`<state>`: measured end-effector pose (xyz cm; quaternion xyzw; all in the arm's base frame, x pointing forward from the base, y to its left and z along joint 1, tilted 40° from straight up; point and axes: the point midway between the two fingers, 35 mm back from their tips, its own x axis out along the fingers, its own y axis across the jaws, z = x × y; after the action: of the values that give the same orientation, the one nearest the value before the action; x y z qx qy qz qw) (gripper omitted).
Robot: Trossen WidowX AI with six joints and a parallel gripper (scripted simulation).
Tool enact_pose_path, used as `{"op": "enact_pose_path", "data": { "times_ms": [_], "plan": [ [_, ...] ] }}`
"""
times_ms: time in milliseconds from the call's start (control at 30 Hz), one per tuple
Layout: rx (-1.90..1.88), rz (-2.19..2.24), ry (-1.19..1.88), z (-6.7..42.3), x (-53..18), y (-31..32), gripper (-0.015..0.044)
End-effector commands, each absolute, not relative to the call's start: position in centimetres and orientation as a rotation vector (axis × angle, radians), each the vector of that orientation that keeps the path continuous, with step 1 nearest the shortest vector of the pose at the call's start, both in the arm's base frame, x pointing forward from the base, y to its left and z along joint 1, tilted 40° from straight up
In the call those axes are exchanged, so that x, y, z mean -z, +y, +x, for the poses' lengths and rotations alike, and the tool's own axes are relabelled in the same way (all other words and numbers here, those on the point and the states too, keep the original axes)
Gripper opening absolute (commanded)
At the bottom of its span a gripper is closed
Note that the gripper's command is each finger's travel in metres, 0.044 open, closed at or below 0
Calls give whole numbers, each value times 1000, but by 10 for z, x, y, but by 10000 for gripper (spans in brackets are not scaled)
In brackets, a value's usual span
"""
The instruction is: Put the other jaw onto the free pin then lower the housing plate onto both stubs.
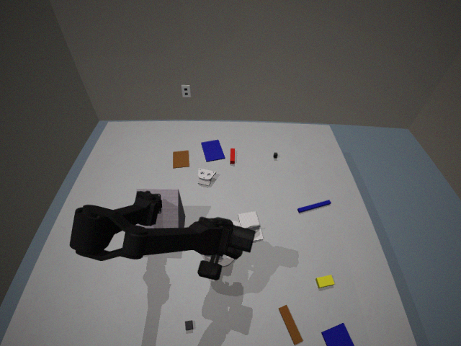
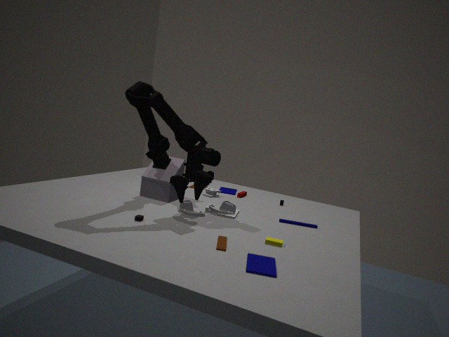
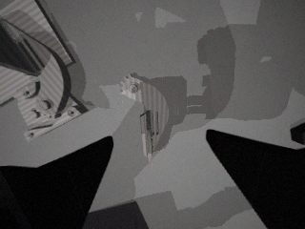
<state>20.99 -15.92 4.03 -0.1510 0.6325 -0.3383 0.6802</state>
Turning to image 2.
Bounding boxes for yellow rectangular block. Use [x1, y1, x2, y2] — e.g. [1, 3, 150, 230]
[265, 237, 283, 247]

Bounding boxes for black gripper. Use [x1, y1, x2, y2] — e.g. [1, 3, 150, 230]
[170, 161, 209, 203]

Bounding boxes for brown flat bar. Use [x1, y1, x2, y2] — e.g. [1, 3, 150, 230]
[216, 235, 227, 251]

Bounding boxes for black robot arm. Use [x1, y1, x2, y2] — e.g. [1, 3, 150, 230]
[125, 81, 221, 185]

